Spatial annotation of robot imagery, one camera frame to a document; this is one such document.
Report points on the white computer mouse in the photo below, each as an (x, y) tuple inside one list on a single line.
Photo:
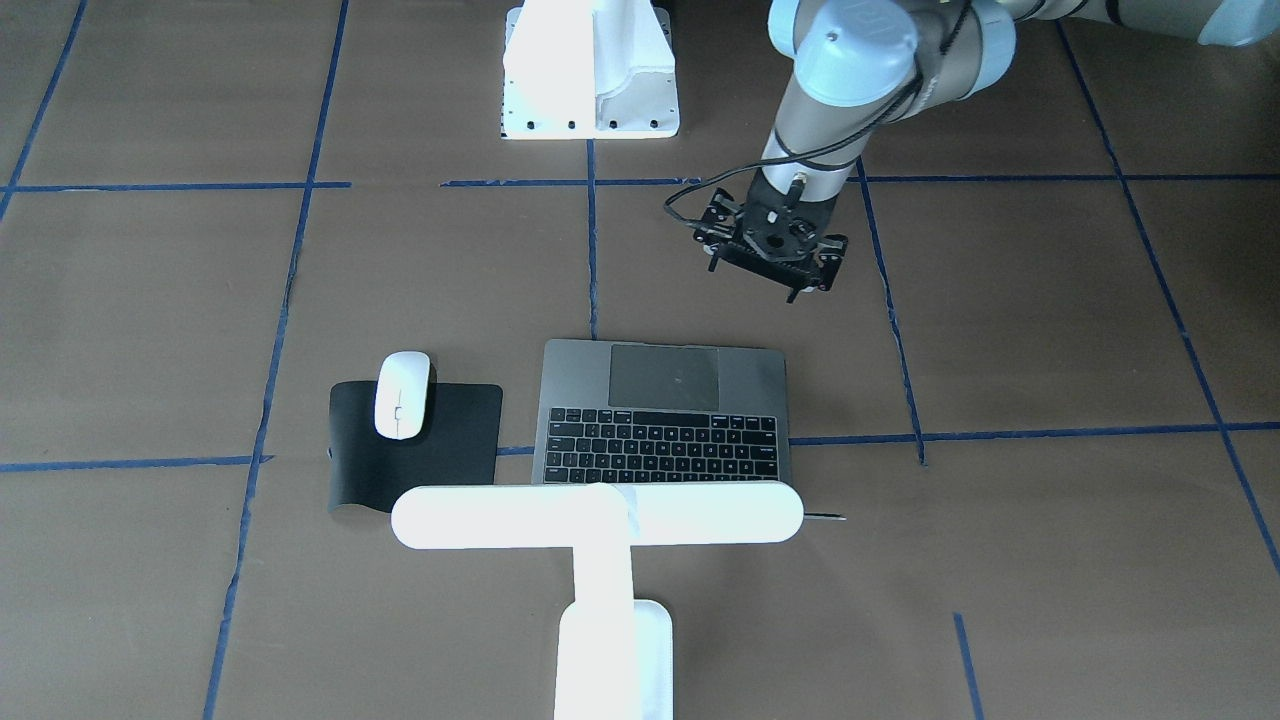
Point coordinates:
[(402, 394)]

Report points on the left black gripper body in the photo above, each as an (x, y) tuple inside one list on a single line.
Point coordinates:
[(719, 212)]

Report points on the black mouse pad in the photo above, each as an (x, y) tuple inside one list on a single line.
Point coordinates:
[(457, 445)]

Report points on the white desk lamp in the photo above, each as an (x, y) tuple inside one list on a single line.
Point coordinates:
[(615, 653)]

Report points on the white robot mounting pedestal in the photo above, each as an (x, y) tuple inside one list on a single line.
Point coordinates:
[(580, 70)]

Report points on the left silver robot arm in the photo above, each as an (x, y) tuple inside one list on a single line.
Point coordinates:
[(860, 65)]

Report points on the brown paper table cover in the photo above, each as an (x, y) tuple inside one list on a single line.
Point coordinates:
[(1036, 419)]

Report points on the dark grey laptop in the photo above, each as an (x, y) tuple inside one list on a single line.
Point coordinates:
[(626, 412)]

